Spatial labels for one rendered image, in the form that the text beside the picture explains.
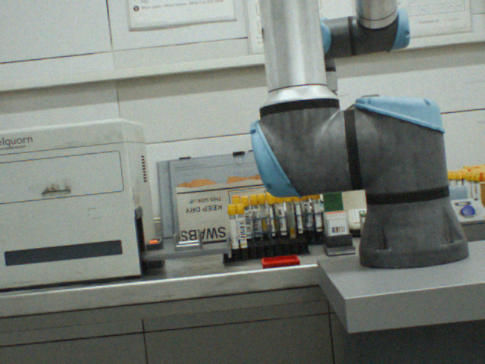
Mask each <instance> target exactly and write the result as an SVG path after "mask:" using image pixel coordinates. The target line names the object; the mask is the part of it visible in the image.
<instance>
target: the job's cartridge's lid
mask: <svg viewBox="0 0 485 364"><path fill-rule="evenodd" d="M322 196H323V203H324V212H335V211H343V210H344V208H343V195H342V192H338V193H325V194H322Z"/></svg>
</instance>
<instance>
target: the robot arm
mask: <svg viewBox="0 0 485 364"><path fill-rule="evenodd" d="M258 5H259V13H260V20H261V34H262V42H263V49H264V62H265V70H266V78H267V85H268V97H267V98H266V99H265V100H264V101H263V102H262V104H261V105H260V106H259V113H260V120H255V121H254V122H252V123H251V125H250V134H251V137H250V138H251V144H252V151H253V155H254V158H255V163H256V165H257V169H258V173H259V175H260V178H261V181H262V183H263V184H264V187H265V189H266V190H267V191H268V192H269V194H271V195H272V196H275V197H290V196H297V197H299V198H301V197H303V196H310V195H317V194H325V193H338V192H346V191H353V190H365V197H366V205H367V212H366V216H365V222H364V227H363V231H362V234H361V241H360V245H359V257H360V263H361V265H363V266H366V267H370V268H388V269H398V268H423V267H430V266H435V265H445V264H449V263H452V262H457V261H460V260H463V259H466V258H467V257H469V249H468V240H467V237H466V236H465V232H464V231H463V229H462V226H461V224H460V222H459V220H458V217H457V215H456V213H455V210H454V208H453V207H452V203H451V200H450V195H449V180H448V172H447V165H446V151H445V143H444V136H443V134H444V133H445V130H444V129H443V125H442V119H441V114H440V107H439V106H438V104H437V103H436V102H435V101H433V100H432V99H427V98H420V97H364V98H358V99H356V100H355V104H354V107H355V109H351V110H344V111H341V110H340V99H339V97H338V94H337V93H336V92H337V91H338V90H339V89H338V81H337V72H336V61H335V59H336V58H346V57H352V56H356V55H366V54H372V53H378V52H391V51H393V50H397V49H404V48H406V47H407V46H408V45H409V43H410V30H409V22H408V13H407V11H406V10H405V9H404V8H398V5H397V0H355V10H356V15H353V16H348V17H338V18H334V19H328V18H324V17H320V14H319V6H318V0H258Z"/></svg>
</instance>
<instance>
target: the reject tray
mask: <svg viewBox="0 0 485 364"><path fill-rule="evenodd" d="M261 262H262V266H263V268H273V267H280V266H288V265H300V260H299V258H298V256H297V255H291V256H277V257H269V258H261Z"/></svg>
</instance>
